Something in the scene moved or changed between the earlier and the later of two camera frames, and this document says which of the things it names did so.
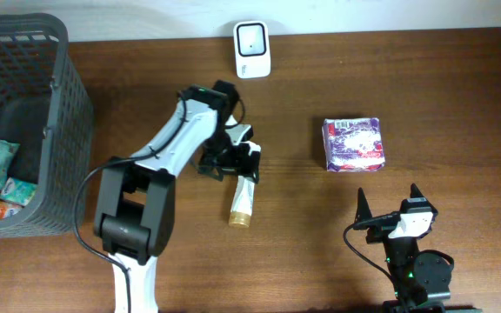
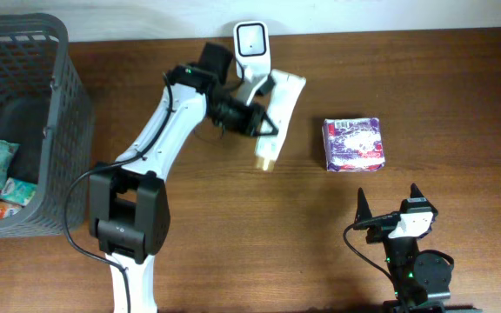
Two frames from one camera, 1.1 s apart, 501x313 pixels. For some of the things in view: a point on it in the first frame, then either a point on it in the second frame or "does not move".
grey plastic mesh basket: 30,91 does not move
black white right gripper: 363,210 does not move
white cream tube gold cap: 241,208 -> 279,110
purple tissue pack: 353,144 does not move
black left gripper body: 223,149 -> 237,115
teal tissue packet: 17,192 does not move
